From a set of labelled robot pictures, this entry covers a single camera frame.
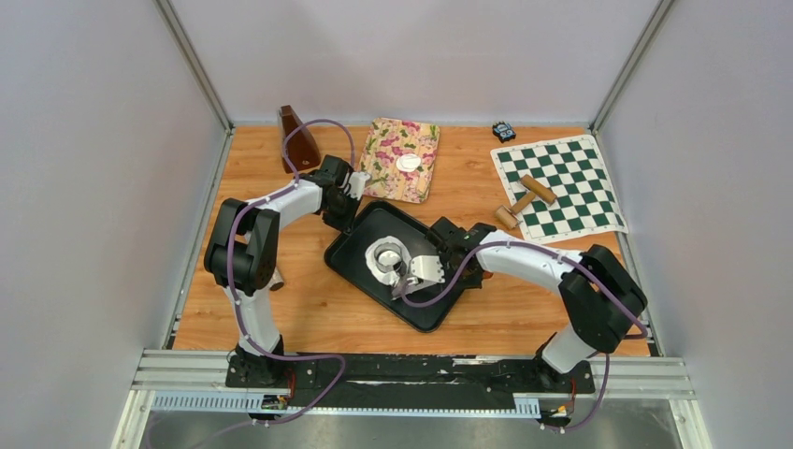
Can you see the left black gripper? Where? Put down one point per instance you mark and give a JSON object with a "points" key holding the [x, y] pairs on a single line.
{"points": [[345, 224]]}

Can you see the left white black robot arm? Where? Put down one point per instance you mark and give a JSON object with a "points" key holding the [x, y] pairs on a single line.
{"points": [[242, 251]]}

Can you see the wooden handled metal scraper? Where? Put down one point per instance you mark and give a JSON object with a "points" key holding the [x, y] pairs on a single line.
{"points": [[414, 285]]}

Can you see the silver glitter tube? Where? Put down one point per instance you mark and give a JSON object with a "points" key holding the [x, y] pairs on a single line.
{"points": [[276, 282]]}

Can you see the aluminium frame rail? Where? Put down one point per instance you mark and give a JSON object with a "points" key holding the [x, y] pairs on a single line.
{"points": [[194, 381]]}

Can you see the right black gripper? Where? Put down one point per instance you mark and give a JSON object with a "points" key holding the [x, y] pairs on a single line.
{"points": [[474, 282]]}

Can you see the brown wooden metronome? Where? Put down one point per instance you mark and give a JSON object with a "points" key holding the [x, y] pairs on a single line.
{"points": [[302, 148]]}

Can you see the black baking tray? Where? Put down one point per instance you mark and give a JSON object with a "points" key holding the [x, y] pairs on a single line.
{"points": [[379, 219]]}

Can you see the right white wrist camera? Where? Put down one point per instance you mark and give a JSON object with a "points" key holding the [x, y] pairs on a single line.
{"points": [[427, 268]]}

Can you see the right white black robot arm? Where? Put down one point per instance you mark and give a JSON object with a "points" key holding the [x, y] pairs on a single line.
{"points": [[603, 302]]}

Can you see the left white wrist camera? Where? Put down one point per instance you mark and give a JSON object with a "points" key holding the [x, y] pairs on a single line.
{"points": [[356, 184]]}

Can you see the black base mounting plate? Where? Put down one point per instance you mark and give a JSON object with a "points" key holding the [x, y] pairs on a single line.
{"points": [[415, 382]]}

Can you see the floral rectangular tray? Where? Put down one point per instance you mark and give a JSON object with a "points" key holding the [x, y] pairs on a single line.
{"points": [[388, 139]]}

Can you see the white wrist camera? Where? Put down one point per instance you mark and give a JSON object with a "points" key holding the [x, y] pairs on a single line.
{"points": [[356, 184], [427, 268]]}

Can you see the wooden pastry roller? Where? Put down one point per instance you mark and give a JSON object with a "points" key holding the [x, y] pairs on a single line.
{"points": [[510, 216]]}

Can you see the green white chess mat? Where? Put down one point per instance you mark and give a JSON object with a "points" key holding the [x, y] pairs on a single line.
{"points": [[573, 169]]}

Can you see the small blue black toy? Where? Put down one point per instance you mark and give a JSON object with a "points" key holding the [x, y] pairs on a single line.
{"points": [[503, 131]]}

